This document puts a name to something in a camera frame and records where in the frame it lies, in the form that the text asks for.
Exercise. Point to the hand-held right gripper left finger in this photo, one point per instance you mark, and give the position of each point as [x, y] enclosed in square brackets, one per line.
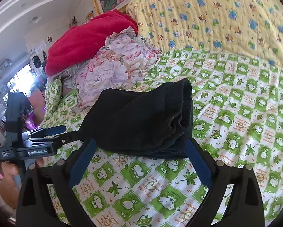
[81, 167]

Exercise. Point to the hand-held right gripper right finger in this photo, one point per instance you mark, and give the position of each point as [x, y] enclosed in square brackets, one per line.
[199, 165]

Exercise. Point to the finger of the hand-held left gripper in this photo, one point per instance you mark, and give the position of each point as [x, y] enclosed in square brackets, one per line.
[54, 131]
[68, 138]

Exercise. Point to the black pants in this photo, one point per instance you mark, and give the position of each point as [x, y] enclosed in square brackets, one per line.
[136, 118]

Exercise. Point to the person's left forearm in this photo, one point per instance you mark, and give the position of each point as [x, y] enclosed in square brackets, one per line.
[1, 198]

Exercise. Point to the person's left hand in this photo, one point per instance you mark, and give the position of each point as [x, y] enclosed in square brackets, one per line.
[10, 172]

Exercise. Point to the green printed pillow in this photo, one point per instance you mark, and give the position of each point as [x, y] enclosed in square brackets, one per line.
[53, 94]

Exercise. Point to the green white printed bedsheet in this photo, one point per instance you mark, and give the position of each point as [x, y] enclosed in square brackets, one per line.
[226, 123]

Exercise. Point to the pink floral cloth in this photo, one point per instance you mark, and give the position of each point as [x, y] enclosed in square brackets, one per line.
[113, 71]

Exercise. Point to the red blanket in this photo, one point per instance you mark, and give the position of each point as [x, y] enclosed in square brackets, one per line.
[84, 42]

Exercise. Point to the yellow cartoon printed quilt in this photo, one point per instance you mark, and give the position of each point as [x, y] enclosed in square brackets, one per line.
[214, 16]

